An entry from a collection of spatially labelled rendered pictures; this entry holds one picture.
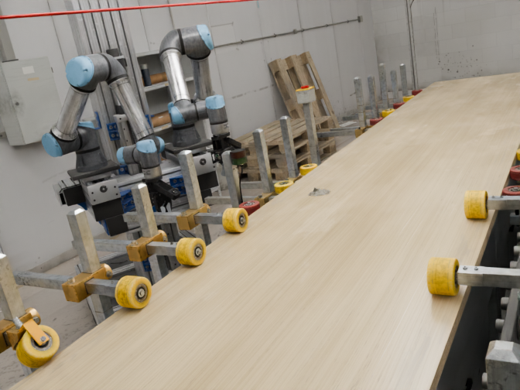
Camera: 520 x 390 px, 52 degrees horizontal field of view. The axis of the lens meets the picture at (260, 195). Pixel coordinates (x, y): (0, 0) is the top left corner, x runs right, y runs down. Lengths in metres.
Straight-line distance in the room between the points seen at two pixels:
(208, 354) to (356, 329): 0.31
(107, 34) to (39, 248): 2.31
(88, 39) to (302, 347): 2.12
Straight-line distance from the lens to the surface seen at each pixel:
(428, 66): 10.01
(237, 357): 1.13
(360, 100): 3.39
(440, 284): 1.20
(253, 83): 6.83
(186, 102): 2.31
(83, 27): 2.87
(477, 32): 9.76
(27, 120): 4.38
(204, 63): 2.61
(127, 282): 1.41
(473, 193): 1.62
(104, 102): 2.89
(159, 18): 5.74
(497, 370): 0.68
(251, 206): 2.01
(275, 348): 1.13
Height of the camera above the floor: 1.50
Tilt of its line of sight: 16 degrees down
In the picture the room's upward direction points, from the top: 11 degrees counter-clockwise
